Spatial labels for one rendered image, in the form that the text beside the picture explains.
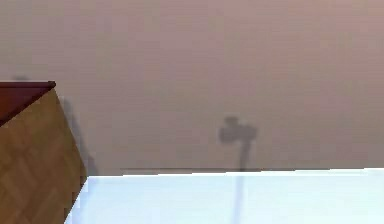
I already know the brown wooden cabinet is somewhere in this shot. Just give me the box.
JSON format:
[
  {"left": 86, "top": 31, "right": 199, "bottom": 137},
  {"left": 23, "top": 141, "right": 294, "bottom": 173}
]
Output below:
[{"left": 0, "top": 80, "right": 88, "bottom": 224}]

